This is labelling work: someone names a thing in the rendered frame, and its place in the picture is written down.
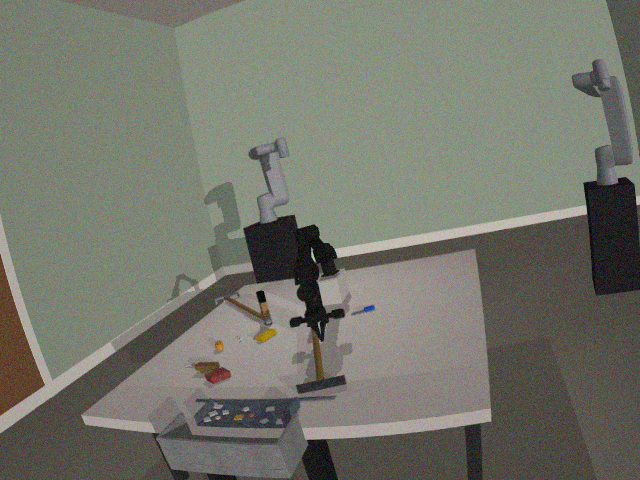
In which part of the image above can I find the red rectangular block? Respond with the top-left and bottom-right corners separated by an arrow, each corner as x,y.
205,367 -> 231,384

